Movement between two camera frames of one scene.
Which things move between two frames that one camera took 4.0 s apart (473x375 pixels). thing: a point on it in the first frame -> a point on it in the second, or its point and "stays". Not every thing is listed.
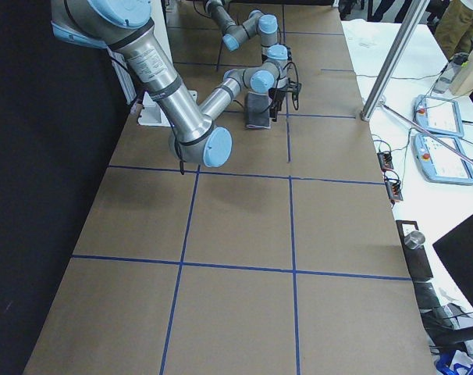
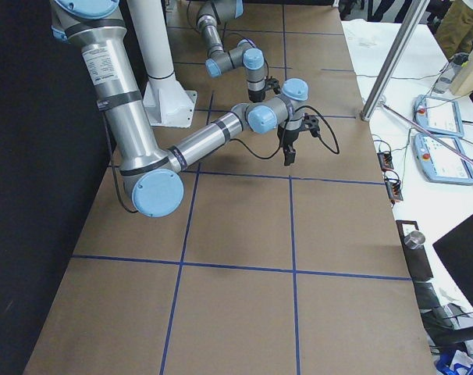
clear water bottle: x=447 y=77 stays
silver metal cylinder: x=414 y=240 stays
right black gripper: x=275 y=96 -> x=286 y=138
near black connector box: x=394 y=191 stays
